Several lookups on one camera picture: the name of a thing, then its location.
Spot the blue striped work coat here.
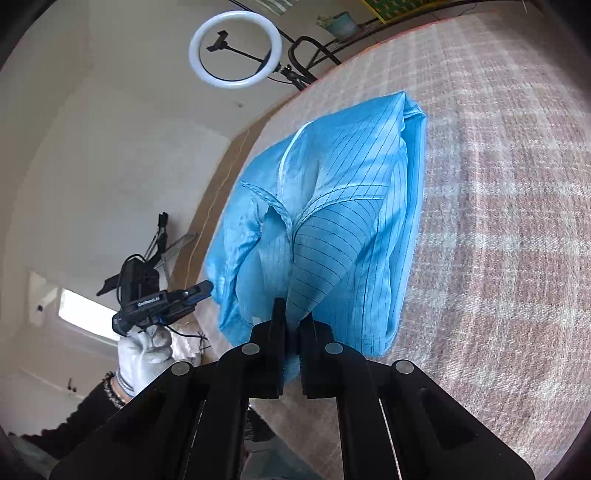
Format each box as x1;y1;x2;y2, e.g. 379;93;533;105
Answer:
204;91;428;381

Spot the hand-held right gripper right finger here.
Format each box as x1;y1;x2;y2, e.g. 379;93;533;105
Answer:
299;313;536;480

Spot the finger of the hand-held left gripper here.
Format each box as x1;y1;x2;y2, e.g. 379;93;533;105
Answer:
180;281;215;315

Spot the pink plaid blanket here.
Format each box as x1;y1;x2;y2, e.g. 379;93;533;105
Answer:
217;14;591;467

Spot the small bright window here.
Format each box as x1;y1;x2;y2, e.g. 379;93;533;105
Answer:
28;272;123;344

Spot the black light tripod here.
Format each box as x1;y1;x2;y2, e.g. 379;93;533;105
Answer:
226;44;315;90

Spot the person's left forearm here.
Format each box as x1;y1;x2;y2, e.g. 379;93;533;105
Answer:
23;378;127;462

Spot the yellow patterned box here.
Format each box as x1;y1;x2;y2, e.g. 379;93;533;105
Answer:
360;0;439;24

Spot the black folding stand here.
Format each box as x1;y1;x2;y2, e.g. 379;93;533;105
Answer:
96;212;199;296

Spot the white ring light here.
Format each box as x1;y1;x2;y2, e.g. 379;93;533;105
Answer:
189;11;283;89

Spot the teal plant pot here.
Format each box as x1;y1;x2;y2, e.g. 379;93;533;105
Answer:
316;11;360;41

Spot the person's left hand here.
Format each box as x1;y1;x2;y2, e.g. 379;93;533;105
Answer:
117;323;174;398

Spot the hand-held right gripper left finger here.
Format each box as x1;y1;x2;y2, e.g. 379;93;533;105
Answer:
48;298;287;480

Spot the beaded bracelet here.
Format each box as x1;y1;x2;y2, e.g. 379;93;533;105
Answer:
102;371;137;409

